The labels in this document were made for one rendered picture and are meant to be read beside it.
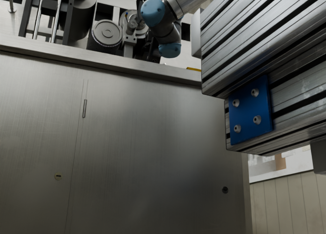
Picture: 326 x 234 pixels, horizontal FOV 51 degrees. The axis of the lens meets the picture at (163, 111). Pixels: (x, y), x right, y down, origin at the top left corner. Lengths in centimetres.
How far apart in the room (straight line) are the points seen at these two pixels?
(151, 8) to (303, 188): 333
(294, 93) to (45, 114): 70
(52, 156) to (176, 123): 38
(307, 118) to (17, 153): 73
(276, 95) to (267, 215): 402
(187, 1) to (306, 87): 66
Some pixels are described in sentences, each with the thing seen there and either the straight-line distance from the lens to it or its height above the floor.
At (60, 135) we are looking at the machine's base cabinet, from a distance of 97.
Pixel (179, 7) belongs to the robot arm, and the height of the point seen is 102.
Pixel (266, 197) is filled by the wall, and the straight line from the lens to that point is 450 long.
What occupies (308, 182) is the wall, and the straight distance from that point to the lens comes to 405.
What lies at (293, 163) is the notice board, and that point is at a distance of 418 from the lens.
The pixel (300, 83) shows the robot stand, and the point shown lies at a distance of 47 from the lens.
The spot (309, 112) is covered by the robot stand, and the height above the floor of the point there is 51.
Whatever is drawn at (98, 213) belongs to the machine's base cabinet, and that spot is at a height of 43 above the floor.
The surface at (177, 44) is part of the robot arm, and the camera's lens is 114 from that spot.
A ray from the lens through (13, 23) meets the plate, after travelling 183.
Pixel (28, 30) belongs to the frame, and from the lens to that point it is 129.
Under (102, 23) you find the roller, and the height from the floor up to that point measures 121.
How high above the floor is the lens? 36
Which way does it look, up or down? 22 degrees up
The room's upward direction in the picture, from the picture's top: 2 degrees clockwise
